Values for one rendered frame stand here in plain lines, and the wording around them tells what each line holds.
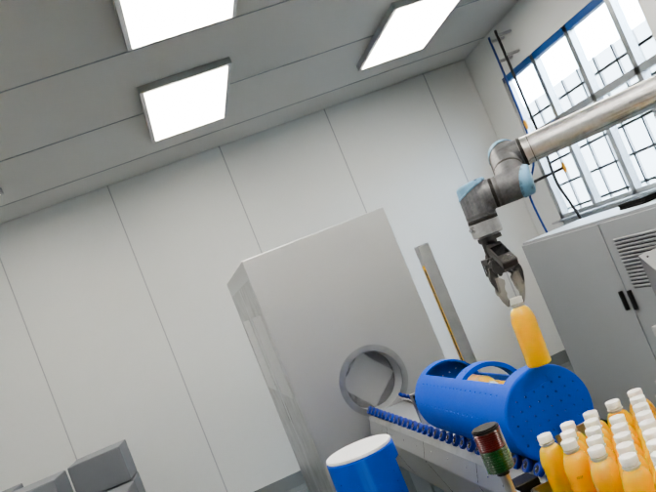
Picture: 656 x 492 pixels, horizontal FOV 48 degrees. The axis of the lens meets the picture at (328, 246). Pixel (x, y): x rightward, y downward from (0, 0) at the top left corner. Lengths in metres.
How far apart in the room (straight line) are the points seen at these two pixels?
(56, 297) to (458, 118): 4.44
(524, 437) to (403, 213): 5.55
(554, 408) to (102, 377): 5.57
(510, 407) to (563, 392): 0.18
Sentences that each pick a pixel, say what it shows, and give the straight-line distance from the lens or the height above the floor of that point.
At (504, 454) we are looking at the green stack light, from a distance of 1.72.
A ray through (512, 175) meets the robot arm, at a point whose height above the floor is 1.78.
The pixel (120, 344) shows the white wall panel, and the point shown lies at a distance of 7.33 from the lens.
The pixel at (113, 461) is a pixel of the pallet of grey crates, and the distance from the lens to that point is 5.75.
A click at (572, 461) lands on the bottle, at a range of 1.96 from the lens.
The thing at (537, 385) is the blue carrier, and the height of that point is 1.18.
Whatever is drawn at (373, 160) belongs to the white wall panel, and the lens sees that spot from 7.69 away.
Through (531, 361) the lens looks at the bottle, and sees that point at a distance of 2.21.
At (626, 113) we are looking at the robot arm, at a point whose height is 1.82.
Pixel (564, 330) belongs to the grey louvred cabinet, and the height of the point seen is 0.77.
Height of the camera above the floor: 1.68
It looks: 3 degrees up
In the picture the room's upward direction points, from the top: 22 degrees counter-clockwise
